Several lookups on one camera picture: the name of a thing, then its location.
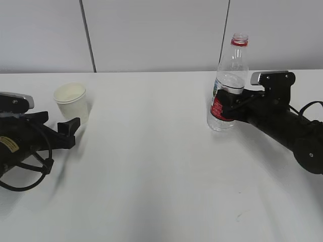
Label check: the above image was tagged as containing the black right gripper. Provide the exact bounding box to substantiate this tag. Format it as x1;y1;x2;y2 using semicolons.
216;89;290;123

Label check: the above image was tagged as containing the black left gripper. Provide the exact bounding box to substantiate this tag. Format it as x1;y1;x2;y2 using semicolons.
1;111;81;154

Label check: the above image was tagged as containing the clear water bottle red label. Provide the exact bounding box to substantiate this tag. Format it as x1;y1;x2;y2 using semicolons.
207;33;249;131

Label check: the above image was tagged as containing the white paper cup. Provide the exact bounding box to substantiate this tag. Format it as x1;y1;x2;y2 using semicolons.
53;82;89;124

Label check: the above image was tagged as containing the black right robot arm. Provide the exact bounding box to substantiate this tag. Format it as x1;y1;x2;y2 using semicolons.
215;89;322;174

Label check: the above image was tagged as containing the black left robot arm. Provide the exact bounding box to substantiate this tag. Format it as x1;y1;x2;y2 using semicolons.
1;111;81;175

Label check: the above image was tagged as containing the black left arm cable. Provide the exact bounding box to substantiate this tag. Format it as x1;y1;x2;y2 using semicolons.
0;118;55;192

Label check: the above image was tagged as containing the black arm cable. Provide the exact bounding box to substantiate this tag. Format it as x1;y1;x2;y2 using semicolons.
289;100;323;123
0;118;55;192

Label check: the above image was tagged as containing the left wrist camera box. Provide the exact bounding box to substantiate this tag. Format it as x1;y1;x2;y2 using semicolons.
0;92;34;114

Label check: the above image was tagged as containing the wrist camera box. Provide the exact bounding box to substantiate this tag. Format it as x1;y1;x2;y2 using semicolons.
250;71;296;104
0;92;34;114

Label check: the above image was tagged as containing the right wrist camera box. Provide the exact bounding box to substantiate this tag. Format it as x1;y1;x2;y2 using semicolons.
250;71;296;104

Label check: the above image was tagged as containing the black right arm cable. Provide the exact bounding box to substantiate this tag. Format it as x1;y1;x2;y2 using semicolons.
289;100;323;123

